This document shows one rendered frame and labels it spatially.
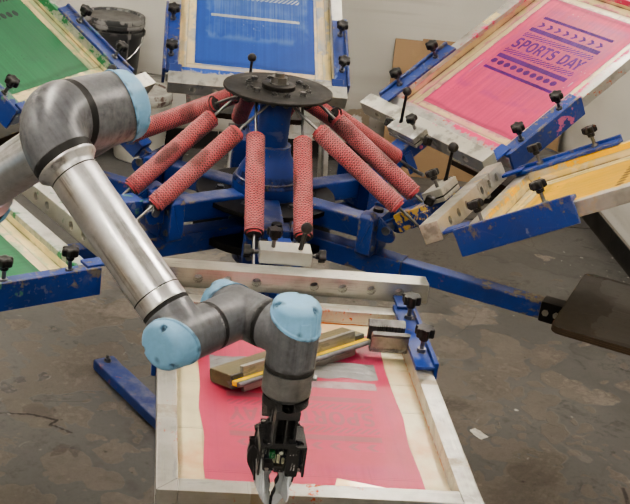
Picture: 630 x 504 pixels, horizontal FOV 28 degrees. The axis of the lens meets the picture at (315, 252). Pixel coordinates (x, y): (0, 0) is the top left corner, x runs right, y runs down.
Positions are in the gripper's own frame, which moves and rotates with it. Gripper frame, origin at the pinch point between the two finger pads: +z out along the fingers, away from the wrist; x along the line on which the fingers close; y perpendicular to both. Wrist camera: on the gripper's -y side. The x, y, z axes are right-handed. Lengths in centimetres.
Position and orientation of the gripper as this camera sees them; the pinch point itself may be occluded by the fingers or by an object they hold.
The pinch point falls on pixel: (270, 496)
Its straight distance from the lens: 201.4
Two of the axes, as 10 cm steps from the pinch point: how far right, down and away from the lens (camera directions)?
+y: 1.1, 4.0, -9.1
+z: -1.3, 9.1, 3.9
